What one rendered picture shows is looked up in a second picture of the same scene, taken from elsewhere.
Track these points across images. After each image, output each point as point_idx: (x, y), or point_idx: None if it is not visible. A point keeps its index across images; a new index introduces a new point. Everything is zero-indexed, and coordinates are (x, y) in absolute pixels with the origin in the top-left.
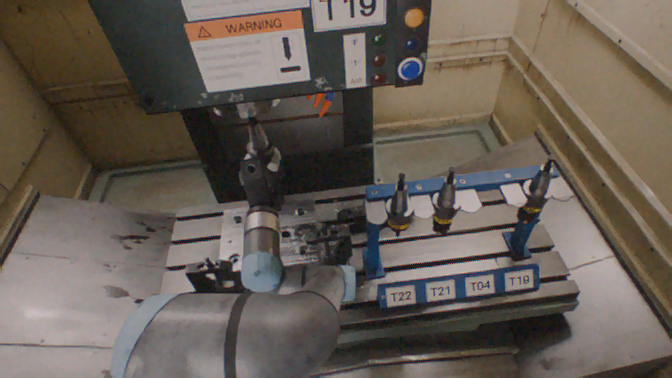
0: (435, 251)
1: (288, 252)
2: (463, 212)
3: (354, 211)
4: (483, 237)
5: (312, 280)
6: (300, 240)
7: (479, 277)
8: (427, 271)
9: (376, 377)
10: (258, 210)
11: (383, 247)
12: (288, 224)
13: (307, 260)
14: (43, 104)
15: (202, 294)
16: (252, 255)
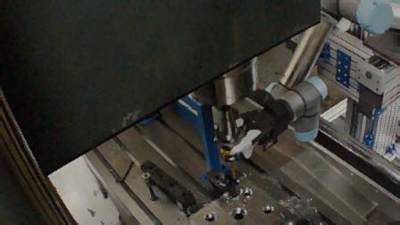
0: (179, 149)
1: (255, 198)
2: (133, 149)
3: (180, 191)
4: (151, 132)
5: (302, 52)
6: (239, 199)
7: (194, 112)
8: (200, 146)
9: (280, 164)
10: (284, 100)
11: (195, 176)
12: (229, 216)
13: (253, 183)
14: None
15: (353, 1)
16: (312, 83)
